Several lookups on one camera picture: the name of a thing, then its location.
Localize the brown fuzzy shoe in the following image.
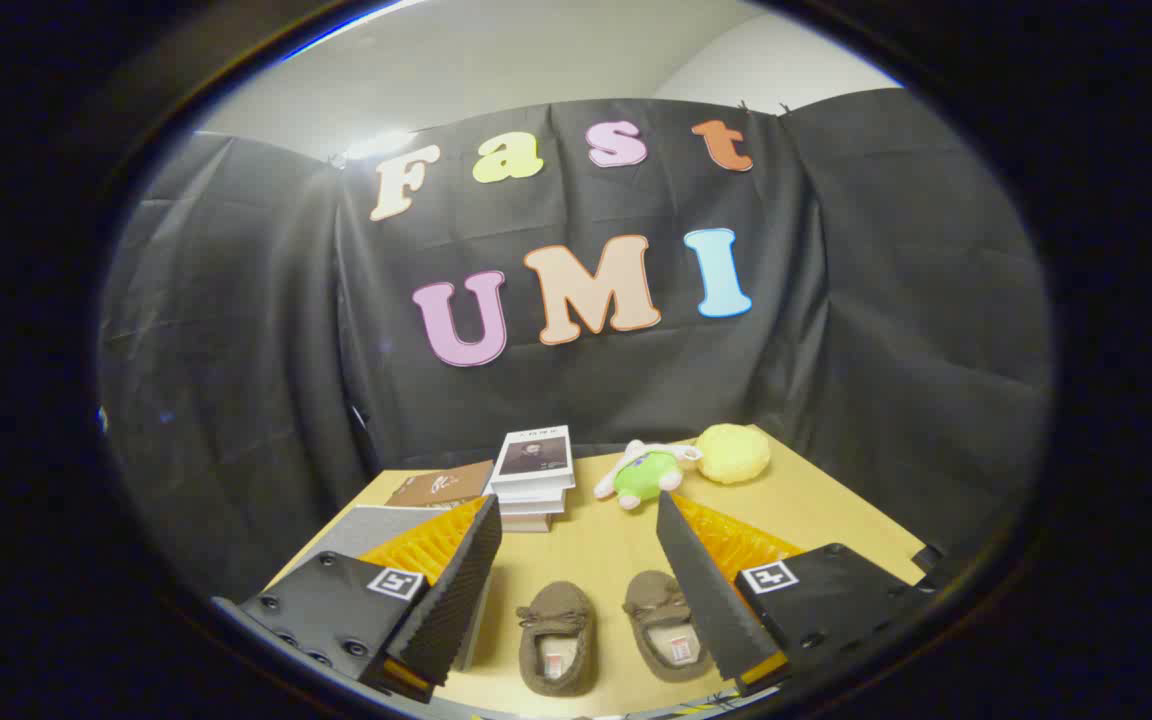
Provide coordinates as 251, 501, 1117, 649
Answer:
622, 570, 716, 684
518, 580, 598, 698

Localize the yellow plush toy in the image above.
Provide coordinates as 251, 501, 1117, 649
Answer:
694, 423, 772, 486

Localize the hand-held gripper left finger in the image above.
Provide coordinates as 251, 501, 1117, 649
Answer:
214, 495, 504, 701

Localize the grey fabric storage box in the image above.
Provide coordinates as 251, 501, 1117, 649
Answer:
271, 503, 495, 673

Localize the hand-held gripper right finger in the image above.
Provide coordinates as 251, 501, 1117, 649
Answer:
656, 490, 937, 693

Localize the black backdrop cloth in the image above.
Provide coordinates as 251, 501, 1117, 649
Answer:
98, 88, 1055, 606

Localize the green plush toy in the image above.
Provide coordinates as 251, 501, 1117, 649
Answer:
594, 440, 703, 511

